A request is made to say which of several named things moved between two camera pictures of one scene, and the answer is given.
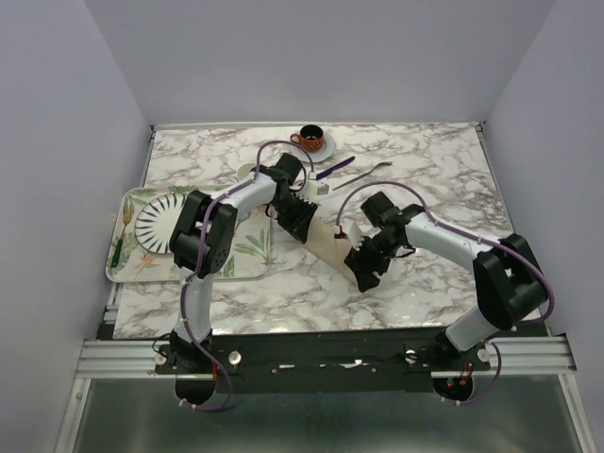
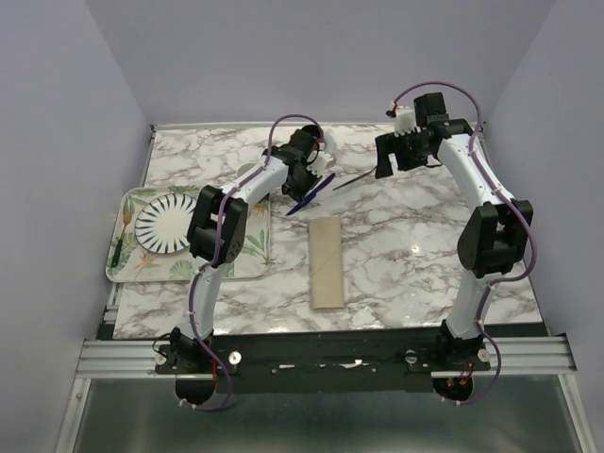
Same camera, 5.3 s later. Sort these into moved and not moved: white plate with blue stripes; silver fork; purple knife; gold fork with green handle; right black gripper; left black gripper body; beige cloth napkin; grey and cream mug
Moved: right black gripper; beige cloth napkin; purple knife; left black gripper body
Not moved: grey and cream mug; white plate with blue stripes; gold fork with green handle; silver fork
